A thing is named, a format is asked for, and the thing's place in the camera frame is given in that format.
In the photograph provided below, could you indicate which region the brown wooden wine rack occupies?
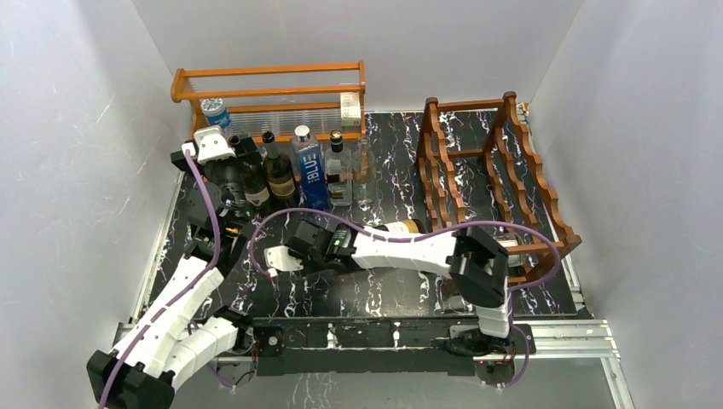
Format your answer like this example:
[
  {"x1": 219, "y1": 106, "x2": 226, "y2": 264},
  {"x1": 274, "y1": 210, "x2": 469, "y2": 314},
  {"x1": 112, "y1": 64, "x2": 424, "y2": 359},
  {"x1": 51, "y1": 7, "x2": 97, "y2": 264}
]
[{"x1": 416, "y1": 91, "x2": 581, "y2": 285}]

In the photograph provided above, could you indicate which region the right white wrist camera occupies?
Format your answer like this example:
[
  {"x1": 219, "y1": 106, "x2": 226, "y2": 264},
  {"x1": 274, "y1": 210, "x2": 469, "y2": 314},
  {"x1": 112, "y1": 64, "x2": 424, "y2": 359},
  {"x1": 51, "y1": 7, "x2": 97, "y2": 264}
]
[{"x1": 263, "y1": 245, "x2": 304, "y2": 278}]

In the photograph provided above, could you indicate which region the clear square liquor bottle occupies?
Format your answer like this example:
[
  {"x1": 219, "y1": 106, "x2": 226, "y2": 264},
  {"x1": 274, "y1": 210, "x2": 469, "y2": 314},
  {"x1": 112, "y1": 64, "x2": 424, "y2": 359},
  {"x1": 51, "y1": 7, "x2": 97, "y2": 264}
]
[{"x1": 323, "y1": 130, "x2": 352, "y2": 206}]

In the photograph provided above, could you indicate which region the orange wooden shelf rack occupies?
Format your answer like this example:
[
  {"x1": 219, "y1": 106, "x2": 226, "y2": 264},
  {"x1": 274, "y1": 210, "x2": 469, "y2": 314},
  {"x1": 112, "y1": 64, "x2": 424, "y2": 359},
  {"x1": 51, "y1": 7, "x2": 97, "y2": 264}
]
[{"x1": 171, "y1": 60, "x2": 366, "y2": 143}]

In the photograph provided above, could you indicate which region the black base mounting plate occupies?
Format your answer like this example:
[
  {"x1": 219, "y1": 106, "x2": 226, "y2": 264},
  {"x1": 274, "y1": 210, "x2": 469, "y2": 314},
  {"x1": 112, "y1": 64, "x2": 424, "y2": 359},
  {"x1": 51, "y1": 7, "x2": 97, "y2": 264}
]
[{"x1": 254, "y1": 316, "x2": 536, "y2": 377}]

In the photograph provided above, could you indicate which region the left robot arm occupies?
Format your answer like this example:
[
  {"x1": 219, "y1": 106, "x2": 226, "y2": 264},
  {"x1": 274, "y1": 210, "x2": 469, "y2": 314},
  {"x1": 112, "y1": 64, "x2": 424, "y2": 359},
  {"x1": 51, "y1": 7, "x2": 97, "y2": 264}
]
[{"x1": 86, "y1": 135, "x2": 260, "y2": 408}]

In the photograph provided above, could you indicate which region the green wine bottle black neck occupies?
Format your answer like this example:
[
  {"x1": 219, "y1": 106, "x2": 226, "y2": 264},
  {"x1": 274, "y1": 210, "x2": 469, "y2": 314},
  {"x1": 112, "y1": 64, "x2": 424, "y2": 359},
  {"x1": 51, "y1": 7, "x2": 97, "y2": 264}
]
[{"x1": 238, "y1": 159, "x2": 271, "y2": 216}]

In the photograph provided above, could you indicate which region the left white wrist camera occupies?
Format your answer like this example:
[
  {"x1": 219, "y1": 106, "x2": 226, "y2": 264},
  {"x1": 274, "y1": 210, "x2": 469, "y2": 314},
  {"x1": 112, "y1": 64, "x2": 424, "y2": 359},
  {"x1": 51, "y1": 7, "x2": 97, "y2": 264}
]
[{"x1": 181, "y1": 125, "x2": 235, "y2": 165}]

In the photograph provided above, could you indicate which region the green wine bottle silver cap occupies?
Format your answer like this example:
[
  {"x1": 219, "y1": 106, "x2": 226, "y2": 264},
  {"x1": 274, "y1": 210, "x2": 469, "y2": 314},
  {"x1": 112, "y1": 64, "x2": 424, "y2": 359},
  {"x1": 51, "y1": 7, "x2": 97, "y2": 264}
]
[{"x1": 262, "y1": 131, "x2": 300, "y2": 208}]

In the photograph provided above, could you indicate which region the small white box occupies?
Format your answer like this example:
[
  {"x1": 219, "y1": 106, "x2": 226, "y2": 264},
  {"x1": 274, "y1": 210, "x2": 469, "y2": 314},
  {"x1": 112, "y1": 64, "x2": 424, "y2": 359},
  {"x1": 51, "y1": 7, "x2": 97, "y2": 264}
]
[{"x1": 339, "y1": 92, "x2": 362, "y2": 128}]

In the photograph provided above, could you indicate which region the gold foil wine bottle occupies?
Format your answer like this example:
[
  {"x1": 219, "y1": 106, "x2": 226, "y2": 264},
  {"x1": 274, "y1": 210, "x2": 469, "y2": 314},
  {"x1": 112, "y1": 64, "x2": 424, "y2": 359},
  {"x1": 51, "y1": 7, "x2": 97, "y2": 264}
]
[{"x1": 373, "y1": 219, "x2": 426, "y2": 234}]

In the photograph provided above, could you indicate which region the blue clear glass bottle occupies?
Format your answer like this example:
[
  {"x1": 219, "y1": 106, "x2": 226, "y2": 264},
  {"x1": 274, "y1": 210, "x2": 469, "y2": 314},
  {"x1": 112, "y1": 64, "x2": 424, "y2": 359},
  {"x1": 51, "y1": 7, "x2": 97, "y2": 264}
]
[{"x1": 292, "y1": 125, "x2": 329, "y2": 210}]

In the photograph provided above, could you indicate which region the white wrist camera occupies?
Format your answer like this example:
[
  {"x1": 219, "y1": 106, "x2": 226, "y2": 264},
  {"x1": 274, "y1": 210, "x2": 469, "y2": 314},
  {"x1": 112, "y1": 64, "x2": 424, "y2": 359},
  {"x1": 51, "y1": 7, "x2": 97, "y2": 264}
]
[
  {"x1": 263, "y1": 245, "x2": 304, "y2": 278},
  {"x1": 181, "y1": 125, "x2": 235, "y2": 165}
]

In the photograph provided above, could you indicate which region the blue lidded jar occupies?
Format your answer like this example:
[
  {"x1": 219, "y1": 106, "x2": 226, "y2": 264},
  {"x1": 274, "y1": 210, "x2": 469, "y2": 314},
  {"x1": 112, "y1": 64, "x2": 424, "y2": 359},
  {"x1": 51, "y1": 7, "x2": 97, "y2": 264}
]
[{"x1": 200, "y1": 98, "x2": 231, "y2": 129}]

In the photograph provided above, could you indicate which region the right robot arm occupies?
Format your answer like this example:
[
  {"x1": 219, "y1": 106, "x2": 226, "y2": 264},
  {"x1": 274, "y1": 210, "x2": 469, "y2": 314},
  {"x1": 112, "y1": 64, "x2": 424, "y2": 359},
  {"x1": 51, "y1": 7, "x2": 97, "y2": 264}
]
[{"x1": 263, "y1": 219, "x2": 514, "y2": 357}]

